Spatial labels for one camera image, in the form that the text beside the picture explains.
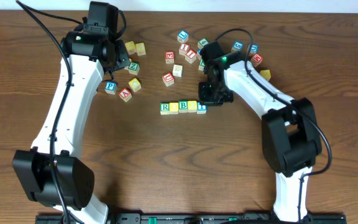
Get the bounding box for blue T block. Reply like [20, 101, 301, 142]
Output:
[197, 102, 208, 114]

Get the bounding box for yellow O block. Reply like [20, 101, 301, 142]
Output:
[169, 102, 179, 114]
[187, 100, 198, 113]

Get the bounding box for yellow C block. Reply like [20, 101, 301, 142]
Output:
[129, 78, 142, 92]

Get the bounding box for green B block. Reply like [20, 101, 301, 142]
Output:
[178, 101, 188, 113]

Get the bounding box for green R block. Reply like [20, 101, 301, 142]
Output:
[160, 103, 170, 115]

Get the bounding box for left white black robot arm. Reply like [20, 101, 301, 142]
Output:
[12, 31, 129, 223]

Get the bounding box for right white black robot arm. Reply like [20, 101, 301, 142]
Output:
[199, 50, 323, 222]

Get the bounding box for green Z block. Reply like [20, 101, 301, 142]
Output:
[128, 62, 140, 75]

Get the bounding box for yellow W block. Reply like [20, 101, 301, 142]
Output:
[125, 41, 137, 55]

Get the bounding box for yellow S block upper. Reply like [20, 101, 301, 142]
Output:
[135, 42, 146, 56]

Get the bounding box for blue P block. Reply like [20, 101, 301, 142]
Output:
[104, 82, 117, 95]

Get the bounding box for green N block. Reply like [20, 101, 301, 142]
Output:
[198, 59, 205, 72]

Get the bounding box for red A block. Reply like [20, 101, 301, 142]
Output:
[119, 88, 132, 102]

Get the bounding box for white bee picture block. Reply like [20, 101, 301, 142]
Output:
[172, 64, 183, 77]

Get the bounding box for red I block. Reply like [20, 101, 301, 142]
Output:
[185, 49, 197, 63]

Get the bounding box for red U block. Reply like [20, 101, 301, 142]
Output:
[162, 73, 175, 86]

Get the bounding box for red E block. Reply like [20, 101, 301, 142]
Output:
[165, 51, 175, 64]

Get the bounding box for green 4 block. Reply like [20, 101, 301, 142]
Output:
[197, 38, 209, 49]

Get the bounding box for red H block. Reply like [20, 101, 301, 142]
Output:
[179, 43, 190, 55]

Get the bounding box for red M block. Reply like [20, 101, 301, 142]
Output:
[250, 53, 264, 67]

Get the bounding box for yellow K block right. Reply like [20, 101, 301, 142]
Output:
[260, 69, 272, 81]

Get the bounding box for blue D block right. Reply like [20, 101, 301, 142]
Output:
[250, 44, 259, 55]

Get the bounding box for blue L block top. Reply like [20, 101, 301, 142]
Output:
[177, 30, 189, 43]

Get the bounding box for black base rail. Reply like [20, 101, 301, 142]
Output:
[35, 212, 347, 224]

